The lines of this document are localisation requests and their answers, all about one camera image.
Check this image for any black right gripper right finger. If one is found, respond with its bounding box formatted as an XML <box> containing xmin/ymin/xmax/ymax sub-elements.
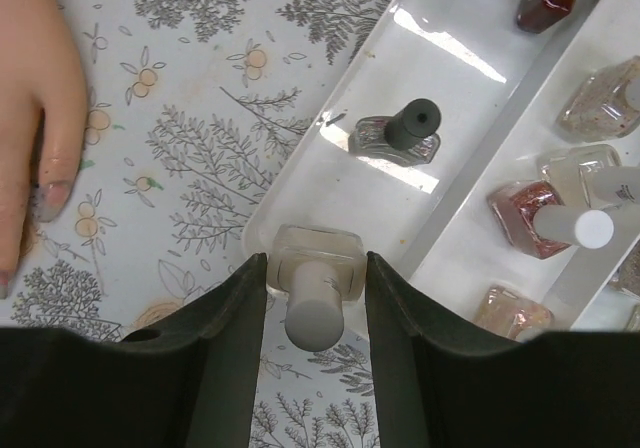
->
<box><xmin>365</xmin><ymin>253</ymin><xmax>639</xmax><ymax>447</ymax></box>

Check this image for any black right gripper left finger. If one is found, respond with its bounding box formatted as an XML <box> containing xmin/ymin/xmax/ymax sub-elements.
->
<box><xmin>1</xmin><ymin>254</ymin><xmax>267</xmax><ymax>447</ymax></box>

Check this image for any clear nail polish bottle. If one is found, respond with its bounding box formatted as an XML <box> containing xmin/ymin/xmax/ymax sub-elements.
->
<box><xmin>266</xmin><ymin>224</ymin><xmax>367</xmax><ymax>352</ymax></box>

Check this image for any mannequin hand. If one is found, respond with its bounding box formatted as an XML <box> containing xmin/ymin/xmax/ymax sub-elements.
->
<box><xmin>1</xmin><ymin>0</ymin><xmax>88</xmax><ymax>296</ymax></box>

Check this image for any pink iridescent polish bottle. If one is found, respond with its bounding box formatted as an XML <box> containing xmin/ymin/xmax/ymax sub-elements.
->
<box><xmin>473</xmin><ymin>285</ymin><xmax>554</xmax><ymax>342</ymax></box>

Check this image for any red glitter polish bottle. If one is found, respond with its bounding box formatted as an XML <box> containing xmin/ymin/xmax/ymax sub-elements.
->
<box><xmin>487</xmin><ymin>179</ymin><xmax>615</xmax><ymax>261</ymax></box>

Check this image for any glitter polish bottle black cap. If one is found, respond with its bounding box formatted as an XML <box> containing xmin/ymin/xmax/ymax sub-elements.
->
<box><xmin>348</xmin><ymin>98</ymin><xmax>442</xmax><ymax>167</ymax></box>

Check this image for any clear polish bottle white cap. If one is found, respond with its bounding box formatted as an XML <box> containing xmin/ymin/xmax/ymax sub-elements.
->
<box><xmin>537</xmin><ymin>144</ymin><xmax>639</xmax><ymax>210</ymax></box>

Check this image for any floral table mat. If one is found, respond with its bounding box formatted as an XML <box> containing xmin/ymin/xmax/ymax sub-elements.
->
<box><xmin>0</xmin><ymin>0</ymin><xmax>416</xmax><ymax>448</ymax></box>

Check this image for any pale glitter polish bottle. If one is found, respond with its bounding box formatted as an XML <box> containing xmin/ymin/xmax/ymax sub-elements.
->
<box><xmin>557</xmin><ymin>55</ymin><xmax>639</xmax><ymax>142</ymax></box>

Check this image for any white divided tray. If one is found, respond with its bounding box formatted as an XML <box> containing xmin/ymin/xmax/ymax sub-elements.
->
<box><xmin>242</xmin><ymin>0</ymin><xmax>639</xmax><ymax>331</ymax></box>

